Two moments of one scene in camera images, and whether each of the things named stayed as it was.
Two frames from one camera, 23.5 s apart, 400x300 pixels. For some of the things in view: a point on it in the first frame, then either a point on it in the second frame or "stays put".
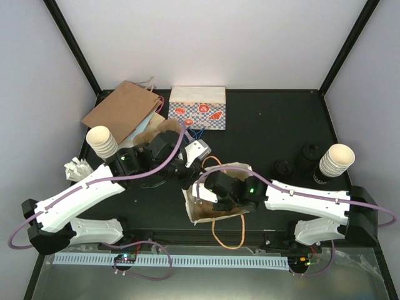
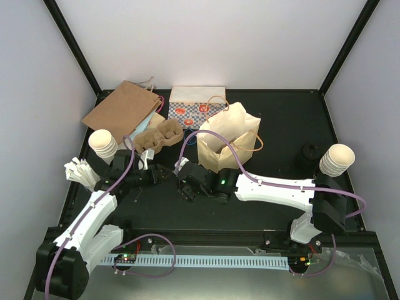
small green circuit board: [125, 257] stays put
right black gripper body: [229, 200] to [187, 192]
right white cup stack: [337, 159] stays put
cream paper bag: [200, 209] to [235, 124]
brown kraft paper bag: [124, 110] stays put
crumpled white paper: [77, 170] stays put
